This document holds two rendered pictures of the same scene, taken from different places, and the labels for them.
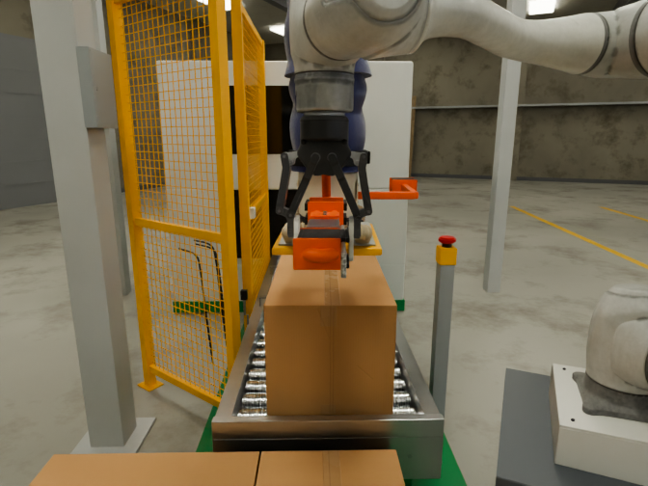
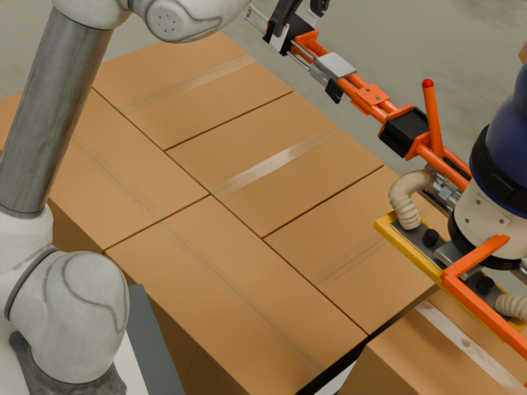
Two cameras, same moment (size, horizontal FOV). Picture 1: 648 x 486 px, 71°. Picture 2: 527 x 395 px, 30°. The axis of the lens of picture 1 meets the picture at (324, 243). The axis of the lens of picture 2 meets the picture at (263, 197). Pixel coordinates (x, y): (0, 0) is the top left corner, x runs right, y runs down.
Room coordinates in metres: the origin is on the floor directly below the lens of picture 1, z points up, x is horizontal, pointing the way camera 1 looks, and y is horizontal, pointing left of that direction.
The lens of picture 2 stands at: (1.68, -1.55, 2.39)
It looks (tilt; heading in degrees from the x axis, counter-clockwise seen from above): 41 degrees down; 119
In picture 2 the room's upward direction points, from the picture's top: 22 degrees clockwise
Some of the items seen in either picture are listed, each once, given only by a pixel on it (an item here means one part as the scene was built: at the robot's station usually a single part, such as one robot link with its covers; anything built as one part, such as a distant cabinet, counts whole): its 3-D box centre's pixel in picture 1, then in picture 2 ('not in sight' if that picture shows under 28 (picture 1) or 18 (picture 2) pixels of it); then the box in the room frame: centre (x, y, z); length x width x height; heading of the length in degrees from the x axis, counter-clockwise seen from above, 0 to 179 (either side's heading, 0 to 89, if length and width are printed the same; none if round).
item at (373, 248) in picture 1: (360, 232); (455, 265); (1.32, -0.11, 1.16); 0.34 x 0.10 x 0.05; 179
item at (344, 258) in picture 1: (349, 240); (292, 53); (0.77, -0.04, 1.26); 0.31 x 0.03 x 0.05; 178
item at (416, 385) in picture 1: (380, 308); not in sight; (2.40, -0.32, 0.50); 2.31 x 0.05 x 0.19; 1
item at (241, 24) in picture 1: (256, 196); not in sight; (2.99, 0.44, 1.05); 1.17 x 0.10 x 2.10; 1
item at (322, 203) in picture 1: (326, 211); (408, 132); (1.07, 0.00, 1.27); 0.10 x 0.08 x 0.06; 89
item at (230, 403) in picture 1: (262, 309); not in sight; (2.38, 0.34, 0.50); 2.31 x 0.05 x 0.19; 1
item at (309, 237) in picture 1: (317, 248); (292, 33); (0.72, 0.01, 1.26); 0.08 x 0.07 x 0.05; 179
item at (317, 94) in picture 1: (324, 95); not in sight; (0.73, 0.00, 1.50); 0.09 x 0.09 x 0.06
